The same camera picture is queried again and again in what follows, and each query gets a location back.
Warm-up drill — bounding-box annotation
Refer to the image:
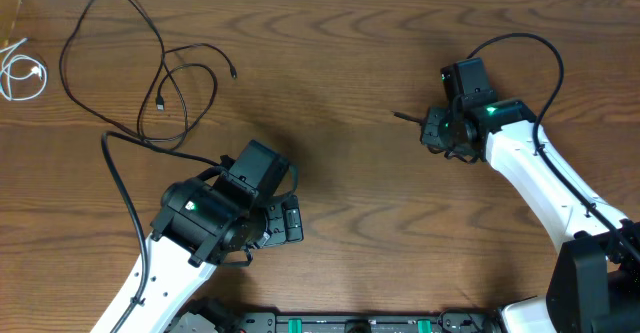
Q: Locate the right camera black cable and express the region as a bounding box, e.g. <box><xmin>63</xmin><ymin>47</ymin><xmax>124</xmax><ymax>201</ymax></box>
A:
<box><xmin>464</xmin><ymin>32</ymin><xmax>640</xmax><ymax>264</ymax></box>

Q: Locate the white usb cable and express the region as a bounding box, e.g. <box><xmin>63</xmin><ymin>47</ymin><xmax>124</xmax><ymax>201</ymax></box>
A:
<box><xmin>0</xmin><ymin>36</ymin><xmax>49</xmax><ymax>102</ymax></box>

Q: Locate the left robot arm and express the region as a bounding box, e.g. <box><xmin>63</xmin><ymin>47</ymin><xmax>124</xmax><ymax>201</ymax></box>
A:
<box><xmin>93</xmin><ymin>131</ymin><xmax>304</xmax><ymax>332</ymax></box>

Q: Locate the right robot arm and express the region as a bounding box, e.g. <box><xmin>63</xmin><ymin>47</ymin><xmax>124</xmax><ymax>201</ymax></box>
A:
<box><xmin>418</xmin><ymin>58</ymin><xmax>639</xmax><ymax>332</ymax></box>

